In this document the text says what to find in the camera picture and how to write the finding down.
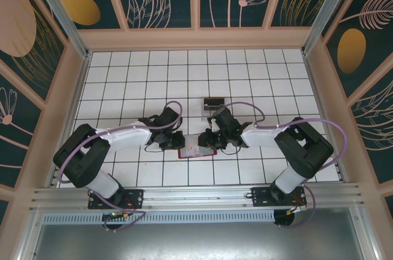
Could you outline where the red leather card holder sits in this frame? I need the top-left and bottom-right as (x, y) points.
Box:
(177, 132), (219, 160)

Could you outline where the clear acrylic card stand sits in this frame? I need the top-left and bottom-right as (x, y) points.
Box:
(201, 97), (227, 122)

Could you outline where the grey metal sheet panel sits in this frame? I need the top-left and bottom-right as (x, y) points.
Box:
(18, 223), (378, 260)

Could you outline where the aluminium mounting rail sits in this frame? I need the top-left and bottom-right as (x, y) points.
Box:
(29, 183), (365, 211)

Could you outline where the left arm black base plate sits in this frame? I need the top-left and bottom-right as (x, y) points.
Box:
(88, 189), (144, 210)

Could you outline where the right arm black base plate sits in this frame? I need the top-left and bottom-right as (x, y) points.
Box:
(251, 186), (307, 207)

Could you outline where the slotted grey cable duct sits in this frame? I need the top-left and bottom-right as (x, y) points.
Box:
(41, 210), (276, 226)

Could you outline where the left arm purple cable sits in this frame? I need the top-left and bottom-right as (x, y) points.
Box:
(57, 100), (184, 233)

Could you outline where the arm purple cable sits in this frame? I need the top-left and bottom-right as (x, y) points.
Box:
(220, 101), (348, 230)
(57, 100), (184, 233)

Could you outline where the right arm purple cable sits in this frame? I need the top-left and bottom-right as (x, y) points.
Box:
(220, 101), (348, 230)

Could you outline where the aluminium upright post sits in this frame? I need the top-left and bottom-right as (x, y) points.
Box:
(302, 0), (369, 55)
(26, 0), (93, 60)

